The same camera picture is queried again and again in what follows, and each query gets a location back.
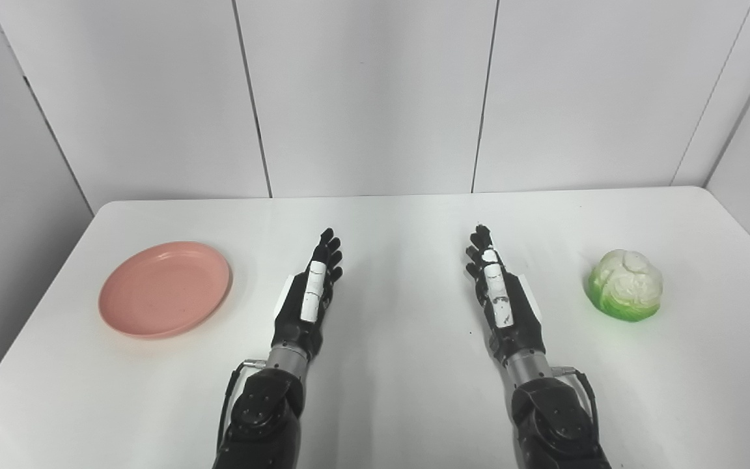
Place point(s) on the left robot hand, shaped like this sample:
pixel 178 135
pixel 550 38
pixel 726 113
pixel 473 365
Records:
pixel 302 312

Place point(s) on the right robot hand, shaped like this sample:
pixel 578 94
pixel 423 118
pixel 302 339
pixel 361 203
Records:
pixel 512 312

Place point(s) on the pink plate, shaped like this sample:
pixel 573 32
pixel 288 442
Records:
pixel 165 288

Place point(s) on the green white cabbage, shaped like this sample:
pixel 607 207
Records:
pixel 626 285

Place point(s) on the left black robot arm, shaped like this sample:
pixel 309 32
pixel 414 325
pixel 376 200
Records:
pixel 264 410

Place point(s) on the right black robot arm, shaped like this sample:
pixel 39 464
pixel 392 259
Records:
pixel 554 417

